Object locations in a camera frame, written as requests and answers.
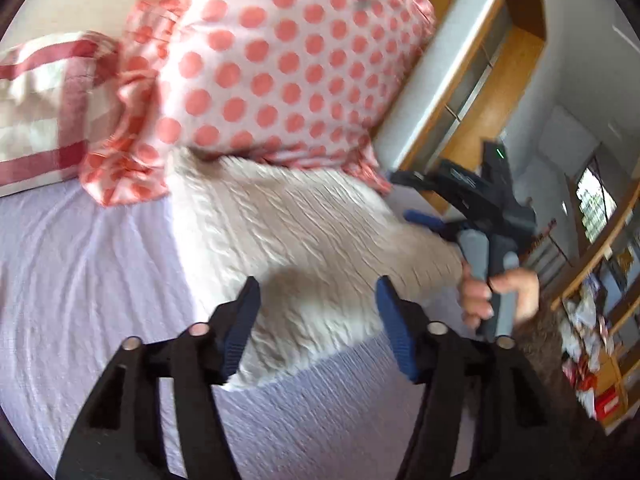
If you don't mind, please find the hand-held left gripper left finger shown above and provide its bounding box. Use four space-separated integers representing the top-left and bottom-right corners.
55 276 262 480

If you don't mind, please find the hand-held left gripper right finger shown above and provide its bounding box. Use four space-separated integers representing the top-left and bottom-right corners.
375 276 553 480

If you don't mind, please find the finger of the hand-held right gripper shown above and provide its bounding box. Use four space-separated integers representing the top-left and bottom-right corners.
403 209 463 242
389 169 443 197

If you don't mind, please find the cream cable-knit pillow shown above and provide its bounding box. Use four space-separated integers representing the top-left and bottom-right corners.
167 149 466 393

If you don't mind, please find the person's right forearm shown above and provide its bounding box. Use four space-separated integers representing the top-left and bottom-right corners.
500 305 640 480

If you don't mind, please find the person's right hand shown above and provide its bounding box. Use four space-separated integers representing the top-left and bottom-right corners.
459 263 541 332

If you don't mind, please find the window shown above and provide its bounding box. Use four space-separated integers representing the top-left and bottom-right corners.
574 159 620 243

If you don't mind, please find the wooden wardrobe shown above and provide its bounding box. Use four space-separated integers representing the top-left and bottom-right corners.
374 0 547 213

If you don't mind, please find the wooden shelf unit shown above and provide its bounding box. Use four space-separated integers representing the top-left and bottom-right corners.
549 195 640 433

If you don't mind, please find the lavender bed sheet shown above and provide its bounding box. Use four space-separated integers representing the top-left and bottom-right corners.
0 175 481 480

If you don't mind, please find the pink polka dot pillow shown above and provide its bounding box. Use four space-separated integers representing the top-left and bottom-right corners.
79 0 437 207

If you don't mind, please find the red striped white pillow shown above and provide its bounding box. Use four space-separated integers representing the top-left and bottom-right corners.
0 30 128 199

